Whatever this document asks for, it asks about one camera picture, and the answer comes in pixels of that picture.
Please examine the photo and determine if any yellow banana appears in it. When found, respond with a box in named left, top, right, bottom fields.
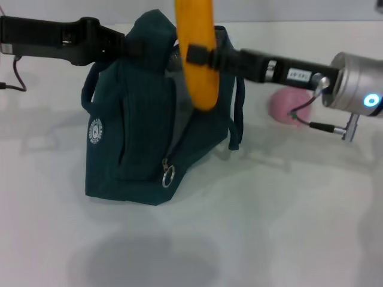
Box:
left=173, top=0, right=220, bottom=114

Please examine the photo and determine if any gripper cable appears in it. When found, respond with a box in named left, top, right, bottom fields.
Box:
left=287, top=76, right=345, bottom=134
left=0, top=55, right=28, bottom=93

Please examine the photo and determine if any dark teal insulated lunch bag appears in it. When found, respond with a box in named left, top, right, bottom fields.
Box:
left=80, top=8, right=248, bottom=207

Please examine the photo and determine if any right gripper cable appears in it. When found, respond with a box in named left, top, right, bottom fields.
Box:
left=287, top=76, right=345, bottom=134

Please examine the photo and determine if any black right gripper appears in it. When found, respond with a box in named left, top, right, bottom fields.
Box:
left=186, top=44, right=341, bottom=91

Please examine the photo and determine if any pink toy peach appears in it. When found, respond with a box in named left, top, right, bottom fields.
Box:
left=268, top=87, right=315, bottom=130

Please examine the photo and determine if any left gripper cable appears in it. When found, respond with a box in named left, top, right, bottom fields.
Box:
left=0, top=55, right=28, bottom=93

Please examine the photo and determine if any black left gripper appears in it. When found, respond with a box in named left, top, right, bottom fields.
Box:
left=0, top=15, right=145, bottom=67

